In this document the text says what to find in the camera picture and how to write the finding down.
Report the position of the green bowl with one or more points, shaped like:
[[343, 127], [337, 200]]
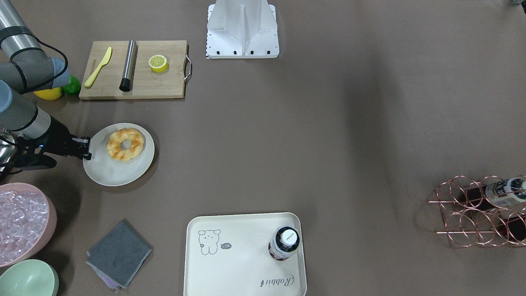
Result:
[[29, 278]]

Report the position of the metal scoop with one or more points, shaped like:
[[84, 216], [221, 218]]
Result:
[[7, 149]]

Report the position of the copper wire bottle rack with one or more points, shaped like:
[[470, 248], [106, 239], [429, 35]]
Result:
[[465, 226]]

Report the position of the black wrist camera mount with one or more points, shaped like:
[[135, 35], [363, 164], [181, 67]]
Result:
[[29, 156]]

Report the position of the bamboo cutting board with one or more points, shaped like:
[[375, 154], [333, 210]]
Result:
[[146, 84]]

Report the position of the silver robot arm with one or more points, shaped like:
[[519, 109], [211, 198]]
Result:
[[29, 69]]

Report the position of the braided glazed donut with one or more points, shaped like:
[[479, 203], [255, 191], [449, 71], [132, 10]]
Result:
[[125, 144]]

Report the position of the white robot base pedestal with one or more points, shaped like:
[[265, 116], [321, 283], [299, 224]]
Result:
[[242, 29]]

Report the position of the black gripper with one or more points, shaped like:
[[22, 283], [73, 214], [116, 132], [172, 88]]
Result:
[[58, 138]]

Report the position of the grey folded cloth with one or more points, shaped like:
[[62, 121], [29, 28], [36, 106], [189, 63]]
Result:
[[117, 257]]

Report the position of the dark drink bottle in rack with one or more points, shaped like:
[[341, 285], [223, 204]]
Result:
[[502, 194]]

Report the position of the dark drink bottle on tray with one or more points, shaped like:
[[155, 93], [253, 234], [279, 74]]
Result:
[[284, 243]]

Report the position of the steel cylinder black cap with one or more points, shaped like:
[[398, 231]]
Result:
[[126, 83]]

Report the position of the pink bowl with ice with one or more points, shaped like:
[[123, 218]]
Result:
[[28, 221]]

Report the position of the green lime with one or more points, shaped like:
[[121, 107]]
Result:
[[73, 86]]

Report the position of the yellow plastic knife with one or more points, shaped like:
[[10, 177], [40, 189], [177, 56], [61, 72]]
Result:
[[104, 61]]

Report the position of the cream rabbit tray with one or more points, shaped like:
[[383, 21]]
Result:
[[227, 255]]

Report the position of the cream round plate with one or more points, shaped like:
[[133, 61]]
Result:
[[110, 172]]

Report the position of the half lemon slice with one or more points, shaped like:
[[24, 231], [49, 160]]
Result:
[[158, 63]]

